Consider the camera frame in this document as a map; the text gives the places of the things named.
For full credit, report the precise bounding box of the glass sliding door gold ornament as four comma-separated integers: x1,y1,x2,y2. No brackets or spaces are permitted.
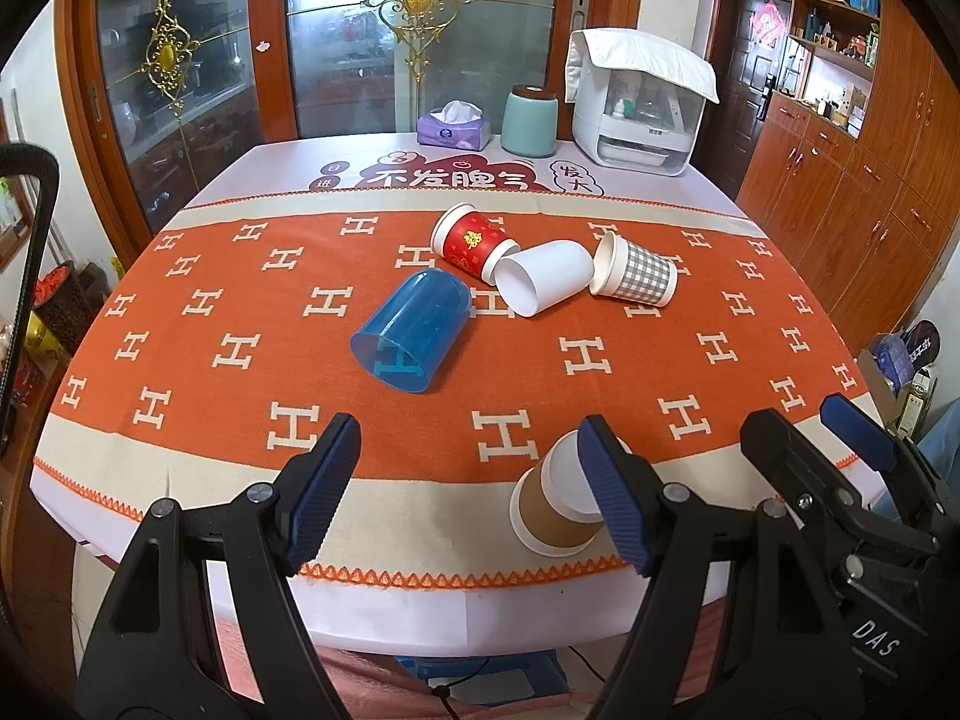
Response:
283,0,565,145
73,0,287,237

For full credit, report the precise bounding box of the blue transparent plastic cup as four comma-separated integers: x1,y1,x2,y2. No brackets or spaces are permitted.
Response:
350,268,472,395

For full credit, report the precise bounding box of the white countertop appliance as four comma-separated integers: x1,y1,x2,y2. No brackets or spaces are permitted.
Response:
572,66,707,177

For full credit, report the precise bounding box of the orange patterned tablecloth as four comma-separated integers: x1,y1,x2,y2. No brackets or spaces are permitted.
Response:
31,131,887,657

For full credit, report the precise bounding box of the orange patterned blanket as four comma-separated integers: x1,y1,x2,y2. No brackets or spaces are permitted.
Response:
34,191,882,590

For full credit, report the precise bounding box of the dark woven basket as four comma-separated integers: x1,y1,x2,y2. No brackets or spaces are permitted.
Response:
33,261,95,358

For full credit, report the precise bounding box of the dark wooden entrance door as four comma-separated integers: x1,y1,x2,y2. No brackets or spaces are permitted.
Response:
708,0,796,197

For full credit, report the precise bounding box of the plain white paper cup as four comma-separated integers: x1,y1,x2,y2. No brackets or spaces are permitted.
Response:
493,239,596,317

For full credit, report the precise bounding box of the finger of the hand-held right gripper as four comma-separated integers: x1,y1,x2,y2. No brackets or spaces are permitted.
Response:
819,393,943,533
740,408,897,550

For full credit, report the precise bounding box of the white cloth cover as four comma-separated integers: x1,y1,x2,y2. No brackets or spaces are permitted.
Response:
564,28,721,106

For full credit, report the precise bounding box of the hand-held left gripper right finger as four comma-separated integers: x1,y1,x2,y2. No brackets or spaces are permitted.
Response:
576,415,865,720

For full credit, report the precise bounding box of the teal canister with dark lid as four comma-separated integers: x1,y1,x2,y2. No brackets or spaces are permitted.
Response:
500,84,560,159

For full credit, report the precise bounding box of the purple tissue box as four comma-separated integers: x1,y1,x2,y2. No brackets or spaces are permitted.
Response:
416,100,492,151

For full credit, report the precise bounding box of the blue plastic stool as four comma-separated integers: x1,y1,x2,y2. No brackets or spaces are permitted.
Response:
393,649,562,707

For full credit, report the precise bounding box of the grey checkered paper cup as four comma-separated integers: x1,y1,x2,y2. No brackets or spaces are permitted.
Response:
588,231,680,308

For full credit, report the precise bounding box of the blue box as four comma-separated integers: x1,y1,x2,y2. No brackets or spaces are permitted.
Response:
873,334,913,385

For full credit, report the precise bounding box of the black cable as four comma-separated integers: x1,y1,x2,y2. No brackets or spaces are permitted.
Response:
426,645,625,720

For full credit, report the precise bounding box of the brown paper cup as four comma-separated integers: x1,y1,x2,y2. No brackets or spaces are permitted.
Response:
509,429,612,558

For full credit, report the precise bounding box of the red paper cup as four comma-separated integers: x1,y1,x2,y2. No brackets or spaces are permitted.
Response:
430,202,521,286

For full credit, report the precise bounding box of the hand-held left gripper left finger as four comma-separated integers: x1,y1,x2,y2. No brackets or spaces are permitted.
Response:
75,412,363,720

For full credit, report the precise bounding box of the wooden cabinet with shelves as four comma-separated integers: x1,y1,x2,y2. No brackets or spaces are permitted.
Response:
735,0,960,365

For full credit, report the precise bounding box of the pink cloth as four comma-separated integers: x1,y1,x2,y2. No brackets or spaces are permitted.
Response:
318,645,452,720

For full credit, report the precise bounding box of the black ribbed hose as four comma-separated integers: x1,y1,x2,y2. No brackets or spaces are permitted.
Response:
0,142,62,410

